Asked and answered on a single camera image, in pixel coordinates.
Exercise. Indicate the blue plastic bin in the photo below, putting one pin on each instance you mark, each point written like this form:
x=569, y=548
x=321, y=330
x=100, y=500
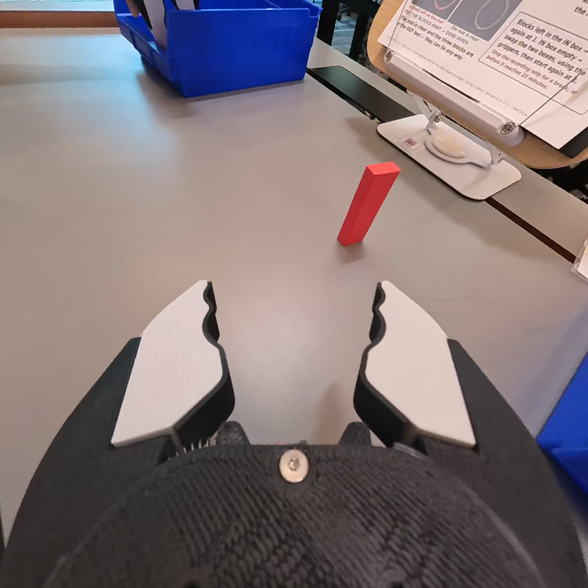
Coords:
x=229, y=55
x=565, y=436

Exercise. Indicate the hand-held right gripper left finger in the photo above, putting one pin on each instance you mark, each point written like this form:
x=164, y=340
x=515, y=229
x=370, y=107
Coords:
x=170, y=367

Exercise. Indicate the label sheet in plastic sleeve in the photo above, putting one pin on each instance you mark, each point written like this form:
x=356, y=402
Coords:
x=581, y=262

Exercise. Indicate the printed instruction sheet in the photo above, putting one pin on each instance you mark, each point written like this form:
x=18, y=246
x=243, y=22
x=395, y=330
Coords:
x=505, y=55

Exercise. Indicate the wood-edged grey desk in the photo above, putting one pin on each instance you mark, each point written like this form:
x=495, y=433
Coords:
x=46, y=18

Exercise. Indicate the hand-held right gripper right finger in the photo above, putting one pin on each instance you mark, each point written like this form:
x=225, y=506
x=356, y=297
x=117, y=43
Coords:
x=413, y=367

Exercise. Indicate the red plank block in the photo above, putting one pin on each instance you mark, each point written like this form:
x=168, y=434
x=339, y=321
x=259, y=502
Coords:
x=365, y=206

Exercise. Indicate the instruction sheet on wooden stand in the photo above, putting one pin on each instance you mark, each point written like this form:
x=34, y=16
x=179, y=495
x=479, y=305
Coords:
x=482, y=174

